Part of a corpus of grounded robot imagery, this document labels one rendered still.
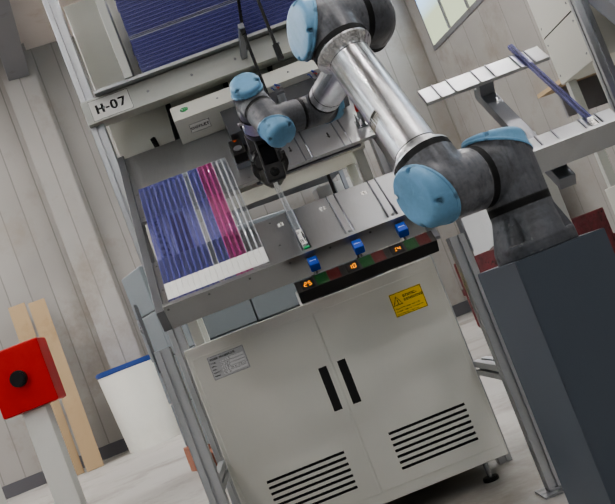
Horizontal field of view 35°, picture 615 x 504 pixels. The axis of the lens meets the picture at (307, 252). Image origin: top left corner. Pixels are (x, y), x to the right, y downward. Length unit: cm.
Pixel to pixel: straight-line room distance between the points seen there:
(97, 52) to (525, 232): 170
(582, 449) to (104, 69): 189
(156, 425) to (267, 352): 620
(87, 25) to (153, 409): 598
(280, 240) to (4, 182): 752
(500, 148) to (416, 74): 874
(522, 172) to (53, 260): 808
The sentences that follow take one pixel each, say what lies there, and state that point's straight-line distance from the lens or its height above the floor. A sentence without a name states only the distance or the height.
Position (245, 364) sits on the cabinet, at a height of 53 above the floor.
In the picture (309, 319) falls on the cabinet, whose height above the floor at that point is 58.
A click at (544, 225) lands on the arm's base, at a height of 59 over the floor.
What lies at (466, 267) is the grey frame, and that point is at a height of 56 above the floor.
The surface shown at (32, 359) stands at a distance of 246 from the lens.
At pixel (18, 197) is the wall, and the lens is 973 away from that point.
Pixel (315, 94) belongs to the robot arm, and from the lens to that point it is 223.
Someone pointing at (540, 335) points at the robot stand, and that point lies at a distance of 172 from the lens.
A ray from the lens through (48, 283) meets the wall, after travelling 959.
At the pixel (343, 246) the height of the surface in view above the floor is 71.
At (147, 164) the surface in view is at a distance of 280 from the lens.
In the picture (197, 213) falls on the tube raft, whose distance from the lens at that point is 252.
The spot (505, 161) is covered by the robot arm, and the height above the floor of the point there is 72.
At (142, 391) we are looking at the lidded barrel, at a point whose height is 47.
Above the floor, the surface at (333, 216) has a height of 79.
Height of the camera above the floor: 60
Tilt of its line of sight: 3 degrees up
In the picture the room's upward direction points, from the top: 21 degrees counter-clockwise
